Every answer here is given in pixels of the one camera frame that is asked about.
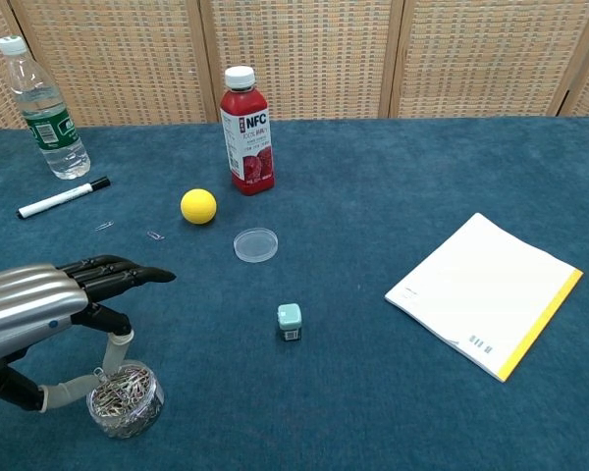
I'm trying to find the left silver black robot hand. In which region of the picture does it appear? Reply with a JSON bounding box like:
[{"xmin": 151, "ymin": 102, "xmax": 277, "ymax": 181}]
[{"xmin": 0, "ymin": 253, "xmax": 178, "ymax": 413}]

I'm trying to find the clear tub of paperclips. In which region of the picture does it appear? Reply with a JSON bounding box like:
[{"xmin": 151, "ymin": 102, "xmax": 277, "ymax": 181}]
[{"xmin": 85, "ymin": 359, "xmax": 166, "ymax": 441}]

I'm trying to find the clear round plastic lid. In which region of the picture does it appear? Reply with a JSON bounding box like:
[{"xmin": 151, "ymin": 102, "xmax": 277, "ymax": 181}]
[{"xmin": 233, "ymin": 226, "xmax": 280, "ymax": 264}]

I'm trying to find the white marker black cap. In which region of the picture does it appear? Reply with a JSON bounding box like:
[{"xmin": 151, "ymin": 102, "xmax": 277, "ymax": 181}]
[{"xmin": 17, "ymin": 176, "xmax": 113, "ymax": 220}]

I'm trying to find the clear water bottle green label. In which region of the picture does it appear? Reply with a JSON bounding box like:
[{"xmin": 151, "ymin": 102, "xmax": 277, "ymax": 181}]
[{"xmin": 0, "ymin": 34, "xmax": 91, "ymax": 181}]

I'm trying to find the yellow ball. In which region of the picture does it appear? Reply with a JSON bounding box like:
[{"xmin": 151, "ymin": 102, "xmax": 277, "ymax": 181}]
[{"xmin": 180, "ymin": 187, "xmax": 218, "ymax": 226}]

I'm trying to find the small teal cube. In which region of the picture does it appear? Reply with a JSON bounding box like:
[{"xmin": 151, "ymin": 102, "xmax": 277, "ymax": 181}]
[{"xmin": 276, "ymin": 302, "xmax": 304, "ymax": 343}]

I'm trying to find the red NFC juice bottle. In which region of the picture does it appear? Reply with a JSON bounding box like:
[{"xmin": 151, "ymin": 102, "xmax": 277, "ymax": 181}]
[{"xmin": 219, "ymin": 65, "xmax": 277, "ymax": 197}]

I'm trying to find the blue felt table cover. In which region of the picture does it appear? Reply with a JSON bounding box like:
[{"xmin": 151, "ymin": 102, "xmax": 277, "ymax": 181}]
[{"xmin": 0, "ymin": 116, "xmax": 589, "ymax": 471}]

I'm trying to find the white notebook yellow spine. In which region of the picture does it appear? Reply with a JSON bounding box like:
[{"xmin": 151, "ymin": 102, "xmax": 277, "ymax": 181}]
[{"xmin": 384, "ymin": 211, "xmax": 584, "ymax": 384}]

